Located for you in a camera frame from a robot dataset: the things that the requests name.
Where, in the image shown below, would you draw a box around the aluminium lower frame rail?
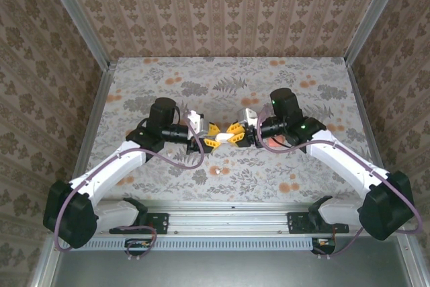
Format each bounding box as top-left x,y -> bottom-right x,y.
28,236 -> 63,287
397,229 -> 427,287

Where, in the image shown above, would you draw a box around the grey metal sheet panel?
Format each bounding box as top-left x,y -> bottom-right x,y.
50,237 -> 414,287

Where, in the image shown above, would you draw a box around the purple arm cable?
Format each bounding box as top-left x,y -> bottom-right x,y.
257,105 -> 424,261
53,112 -> 206,261

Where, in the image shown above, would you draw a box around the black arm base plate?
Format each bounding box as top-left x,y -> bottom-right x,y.
109,212 -> 169,234
287,212 -> 350,234

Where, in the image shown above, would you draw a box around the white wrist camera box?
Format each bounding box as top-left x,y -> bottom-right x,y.
236,108 -> 258,126
186,109 -> 206,135

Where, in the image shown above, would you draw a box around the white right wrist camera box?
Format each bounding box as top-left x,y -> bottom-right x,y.
236,108 -> 258,126

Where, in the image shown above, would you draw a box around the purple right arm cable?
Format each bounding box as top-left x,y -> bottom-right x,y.
257,105 -> 424,261

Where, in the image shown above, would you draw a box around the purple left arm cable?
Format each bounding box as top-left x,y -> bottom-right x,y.
53,112 -> 206,261

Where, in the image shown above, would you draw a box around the aluminium frame post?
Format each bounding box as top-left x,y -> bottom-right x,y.
344,0 -> 411,66
38,0 -> 112,71

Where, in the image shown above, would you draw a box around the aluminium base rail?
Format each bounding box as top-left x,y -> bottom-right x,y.
95,198 -> 417,237

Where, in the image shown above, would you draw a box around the aluminium side rail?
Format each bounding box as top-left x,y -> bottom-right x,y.
345,60 -> 386,173
69,61 -> 118,183

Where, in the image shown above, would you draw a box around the floral printed tablecloth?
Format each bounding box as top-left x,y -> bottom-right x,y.
77,56 -> 374,203

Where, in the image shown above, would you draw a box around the pink silicone case cover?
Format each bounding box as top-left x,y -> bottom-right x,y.
267,135 -> 287,149

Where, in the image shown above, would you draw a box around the slotted grey cable duct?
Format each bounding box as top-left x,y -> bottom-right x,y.
82,237 -> 315,252

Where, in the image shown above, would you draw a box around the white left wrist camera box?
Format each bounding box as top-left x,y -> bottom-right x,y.
186,109 -> 206,135

